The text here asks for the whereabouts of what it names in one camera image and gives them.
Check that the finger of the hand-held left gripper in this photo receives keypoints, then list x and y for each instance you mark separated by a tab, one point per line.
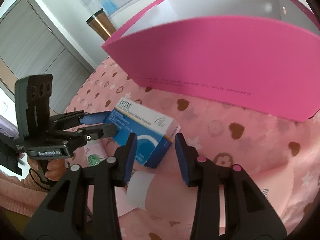
97	117
100	132

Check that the person's left forearm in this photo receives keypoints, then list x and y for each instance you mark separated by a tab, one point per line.
17	195

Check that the person's left hand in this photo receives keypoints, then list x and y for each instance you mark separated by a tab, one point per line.
53	168

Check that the pink cardboard box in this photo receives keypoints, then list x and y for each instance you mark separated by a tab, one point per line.
212	55

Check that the grey door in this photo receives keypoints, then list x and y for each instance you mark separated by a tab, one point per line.
37	42

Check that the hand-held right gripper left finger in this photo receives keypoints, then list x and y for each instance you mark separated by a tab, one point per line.
130	155

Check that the pink printed cloth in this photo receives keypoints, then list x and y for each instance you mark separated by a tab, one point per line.
225	140

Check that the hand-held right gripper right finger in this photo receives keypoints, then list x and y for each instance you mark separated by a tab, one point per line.
181	155

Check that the copper travel tumbler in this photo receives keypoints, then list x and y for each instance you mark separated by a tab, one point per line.
102	27

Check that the white and blue medicine box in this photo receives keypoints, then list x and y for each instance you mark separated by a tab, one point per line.
150	130

